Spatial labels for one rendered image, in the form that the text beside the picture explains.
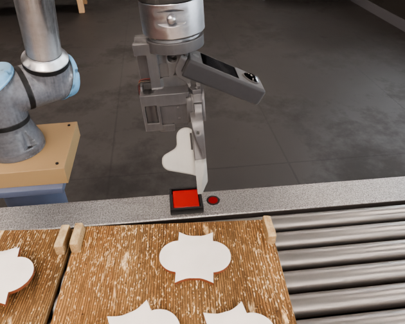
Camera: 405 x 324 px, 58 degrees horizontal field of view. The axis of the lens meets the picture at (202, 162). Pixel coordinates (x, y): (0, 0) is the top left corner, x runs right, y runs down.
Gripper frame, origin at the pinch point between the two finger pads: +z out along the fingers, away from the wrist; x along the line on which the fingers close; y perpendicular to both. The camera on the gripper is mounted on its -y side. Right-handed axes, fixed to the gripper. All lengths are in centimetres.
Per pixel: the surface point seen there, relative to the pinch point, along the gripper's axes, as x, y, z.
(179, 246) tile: -2.4, 5.9, 22.5
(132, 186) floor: -129, 45, 114
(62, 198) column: -41, 45, 42
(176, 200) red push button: -17.3, 6.8, 23.9
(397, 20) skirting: -431, -271, 127
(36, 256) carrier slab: -2.2, 34.1, 21.5
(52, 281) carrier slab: 3.9, 29.3, 21.8
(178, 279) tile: 5.1, 6.2, 22.4
